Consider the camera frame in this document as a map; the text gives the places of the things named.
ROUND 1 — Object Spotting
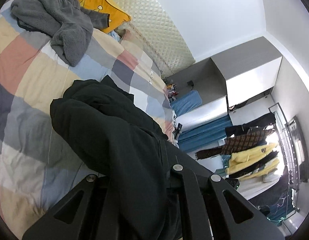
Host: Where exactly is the pastel checked duvet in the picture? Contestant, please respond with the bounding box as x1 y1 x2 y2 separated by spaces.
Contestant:
0 0 174 239

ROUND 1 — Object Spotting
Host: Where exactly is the metal clothes rack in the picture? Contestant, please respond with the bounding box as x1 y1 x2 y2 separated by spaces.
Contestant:
269 103 309 220

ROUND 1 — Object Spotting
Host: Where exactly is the yellow pillow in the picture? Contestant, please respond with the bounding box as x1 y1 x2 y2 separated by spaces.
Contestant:
79 0 132 34

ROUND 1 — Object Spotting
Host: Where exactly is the plaid hanging garment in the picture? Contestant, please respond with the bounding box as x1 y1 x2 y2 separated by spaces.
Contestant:
196 129 275 159

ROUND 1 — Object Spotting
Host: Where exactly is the grey fleece garment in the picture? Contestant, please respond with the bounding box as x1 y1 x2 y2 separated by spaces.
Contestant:
11 0 110 67

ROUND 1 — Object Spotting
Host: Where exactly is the grey white wardrobe cabinet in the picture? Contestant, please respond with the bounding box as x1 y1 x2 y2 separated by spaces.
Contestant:
167 37 283 131

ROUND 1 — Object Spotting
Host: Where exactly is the blue curtain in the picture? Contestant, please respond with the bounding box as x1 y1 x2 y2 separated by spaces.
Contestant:
178 115 232 153

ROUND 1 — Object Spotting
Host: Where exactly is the pink checked pillow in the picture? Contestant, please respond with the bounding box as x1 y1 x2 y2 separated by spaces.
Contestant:
115 29 143 49

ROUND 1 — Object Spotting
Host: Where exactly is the black hanging garment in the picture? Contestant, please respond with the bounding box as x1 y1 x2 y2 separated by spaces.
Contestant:
225 113 276 137

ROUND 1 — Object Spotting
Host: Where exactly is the cream quilted headboard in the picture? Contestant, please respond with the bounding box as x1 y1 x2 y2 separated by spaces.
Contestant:
114 0 195 77

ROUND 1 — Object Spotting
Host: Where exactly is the blue cloth on chair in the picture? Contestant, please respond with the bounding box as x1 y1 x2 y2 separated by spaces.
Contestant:
170 90 202 117

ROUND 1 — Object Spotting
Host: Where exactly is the black puffer jacket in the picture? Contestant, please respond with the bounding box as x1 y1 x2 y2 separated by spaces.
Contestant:
49 74 215 240

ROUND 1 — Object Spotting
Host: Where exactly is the yellow jacket hanging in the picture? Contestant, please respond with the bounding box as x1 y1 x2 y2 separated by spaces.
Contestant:
226 142 279 179

